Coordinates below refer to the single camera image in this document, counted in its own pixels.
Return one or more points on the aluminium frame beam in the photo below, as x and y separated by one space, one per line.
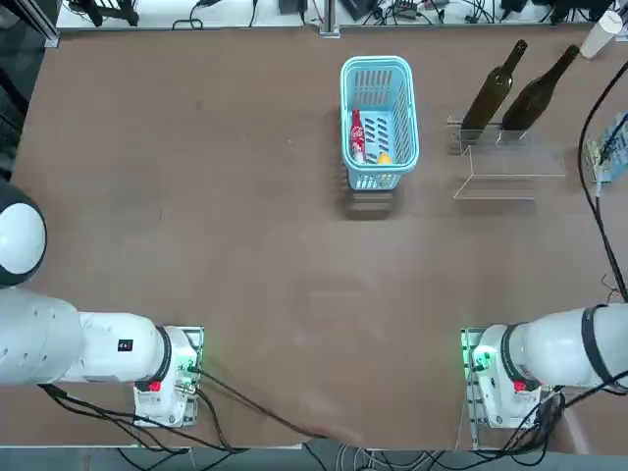
45 24

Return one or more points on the brown straight-shouldered wine bottle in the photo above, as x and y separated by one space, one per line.
486 98

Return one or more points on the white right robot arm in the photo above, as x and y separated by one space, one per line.
549 348

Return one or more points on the red soda bottle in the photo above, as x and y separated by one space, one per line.
357 135

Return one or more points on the black power brick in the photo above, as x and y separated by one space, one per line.
360 7
292 6

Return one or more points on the blue printed paper bag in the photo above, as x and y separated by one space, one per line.
613 147

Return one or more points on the light blue plastic basket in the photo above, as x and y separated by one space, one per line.
379 169

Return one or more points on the aluminium frame post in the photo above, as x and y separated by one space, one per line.
329 15

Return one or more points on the small yellow fruit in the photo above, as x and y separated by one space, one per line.
384 158

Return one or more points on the clear acrylic stepped shelf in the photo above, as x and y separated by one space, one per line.
510 162

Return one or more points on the paper cup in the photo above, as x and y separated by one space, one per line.
598 34

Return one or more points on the black stand legs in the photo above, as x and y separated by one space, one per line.
120 10

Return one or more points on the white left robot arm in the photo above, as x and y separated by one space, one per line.
98 348

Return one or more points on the brown sloping-shouldered wine bottle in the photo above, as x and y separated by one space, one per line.
530 100

